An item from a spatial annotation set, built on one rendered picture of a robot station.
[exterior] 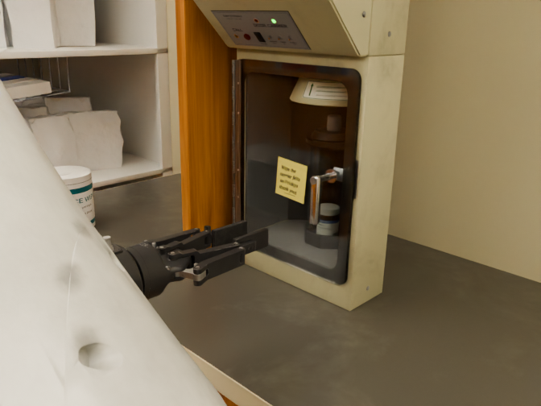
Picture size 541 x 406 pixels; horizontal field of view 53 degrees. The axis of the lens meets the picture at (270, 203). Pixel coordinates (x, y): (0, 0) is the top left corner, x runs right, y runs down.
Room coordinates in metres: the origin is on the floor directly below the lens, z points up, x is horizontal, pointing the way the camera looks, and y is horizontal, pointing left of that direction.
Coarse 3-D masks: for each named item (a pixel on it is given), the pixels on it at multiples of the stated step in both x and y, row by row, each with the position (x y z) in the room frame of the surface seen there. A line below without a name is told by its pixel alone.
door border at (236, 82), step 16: (240, 64) 1.12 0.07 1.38; (240, 80) 1.12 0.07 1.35; (240, 96) 1.12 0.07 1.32; (240, 112) 1.12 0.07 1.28; (240, 128) 1.12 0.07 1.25; (240, 144) 1.12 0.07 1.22; (240, 160) 1.12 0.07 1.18; (240, 176) 1.12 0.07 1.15; (240, 192) 1.12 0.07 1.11; (240, 208) 1.12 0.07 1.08
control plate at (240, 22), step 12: (216, 12) 1.05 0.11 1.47; (228, 12) 1.02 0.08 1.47; (240, 12) 1.00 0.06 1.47; (252, 12) 0.98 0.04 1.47; (264, 12) 0.96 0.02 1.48; (276, 12) 0.94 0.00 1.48; (288, 12) 0.92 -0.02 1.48; (228, 24) 1.05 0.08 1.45; (240, 24) 1.03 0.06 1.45; (252, 24) 1.01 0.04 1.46; (264, 24) 0.99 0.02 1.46; (276, 24) 0.96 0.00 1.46; (288, 24) 0.94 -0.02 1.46; (240, 36) 1.06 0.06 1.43; (252, 36) 1.04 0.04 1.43; (264, 36) 1.01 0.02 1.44; (276, 36) 0.99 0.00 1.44; (300, 36) 0.95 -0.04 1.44; (300, 48) 0.98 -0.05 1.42
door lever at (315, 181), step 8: (312, 176) 0.91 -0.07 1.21; (320, 176) 0.91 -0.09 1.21; (328, 176) 0.93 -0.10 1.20; (336, 176) 0.94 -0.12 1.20; (312, 184) 0.91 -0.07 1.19; (320, 184) 0.91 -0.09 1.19; (312, 192) 0.91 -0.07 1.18; (320, 192) 0.91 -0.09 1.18; (312, 200) 0.91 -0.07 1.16; (320, 200) 0.92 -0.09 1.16; (312, 208) 0.91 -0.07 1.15; (312, 216) 0.91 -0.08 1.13; (312, 224) 0.91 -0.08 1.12
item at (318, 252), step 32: (256, 64) 1.09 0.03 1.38; (288, 64) 1.03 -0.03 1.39; (256, 96) 1.08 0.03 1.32; (288, 96) 1.02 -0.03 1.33; (320, 96) 0.97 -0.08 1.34; (352, 96) 0.92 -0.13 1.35; (256, 128) 1.08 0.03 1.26; (288, 128) 1.02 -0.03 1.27; (320, 128) 0.97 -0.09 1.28; (352, 128) 0.92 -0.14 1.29; (256, 160) 1.08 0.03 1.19; (320, 160) 0.97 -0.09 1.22; (352, 160) 0.92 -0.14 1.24; (256, 192) 1.08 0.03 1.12; (352, 192) 0.92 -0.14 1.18; (256, 224) 1.08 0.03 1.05; (288, 224) 1.02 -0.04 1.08; (320, 224) 0.96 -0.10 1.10; (288, 256) 1.02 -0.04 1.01; (320, 256) 0.96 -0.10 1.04
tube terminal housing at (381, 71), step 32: (384, 0) 0.94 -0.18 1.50; (384, 32) 0.95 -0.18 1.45; (320, 64) 0.99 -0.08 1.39; (352, 64) 0.94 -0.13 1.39; (384, 64) 0.95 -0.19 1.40; (384, 96) 0.96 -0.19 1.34; (384, 128) 0.97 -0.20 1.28; (384, 160) 0.97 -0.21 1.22; (384, 192) 0.98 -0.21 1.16; (352, 224) 0.93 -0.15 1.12; (384, 224) 0.99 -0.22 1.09; (256, 256) 1.10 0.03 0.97; (352, 256) 0.92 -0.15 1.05; (384, 256) 1.00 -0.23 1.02; (320, 288) 0.97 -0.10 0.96; (352, 288) 0.92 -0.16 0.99
